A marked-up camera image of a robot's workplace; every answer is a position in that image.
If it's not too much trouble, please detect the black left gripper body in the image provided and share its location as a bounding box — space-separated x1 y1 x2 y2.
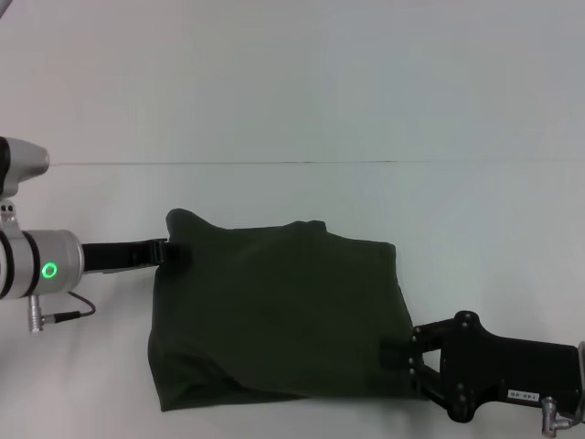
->
80 238 159 274

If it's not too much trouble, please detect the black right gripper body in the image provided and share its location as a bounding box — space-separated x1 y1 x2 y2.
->
437 310 582 423

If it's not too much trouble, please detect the dark green t-shirt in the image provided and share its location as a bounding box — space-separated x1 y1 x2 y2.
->
148 208 424 400

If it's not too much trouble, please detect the right gripper cable with plug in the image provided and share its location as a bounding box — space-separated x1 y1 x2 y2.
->
538 396 584 435

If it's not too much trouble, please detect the gripper cable with plug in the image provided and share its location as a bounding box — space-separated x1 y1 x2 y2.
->
27 291 97 335
538 396 584 435

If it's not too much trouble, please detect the left gripper cable with plug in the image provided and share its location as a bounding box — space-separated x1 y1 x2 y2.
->
27 291 97 335

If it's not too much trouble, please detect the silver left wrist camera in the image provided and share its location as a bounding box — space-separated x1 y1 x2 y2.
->
0 135 50 230

